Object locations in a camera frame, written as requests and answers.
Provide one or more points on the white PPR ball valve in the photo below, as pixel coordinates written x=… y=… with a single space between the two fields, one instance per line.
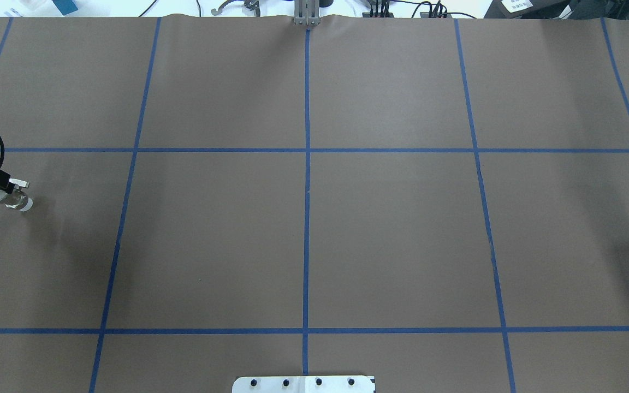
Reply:
x=17 y=199

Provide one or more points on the white camera column base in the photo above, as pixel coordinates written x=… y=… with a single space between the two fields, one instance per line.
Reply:
x=334 y=383

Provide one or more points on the aluminium frame post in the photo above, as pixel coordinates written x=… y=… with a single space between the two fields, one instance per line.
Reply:
x=306 y=13

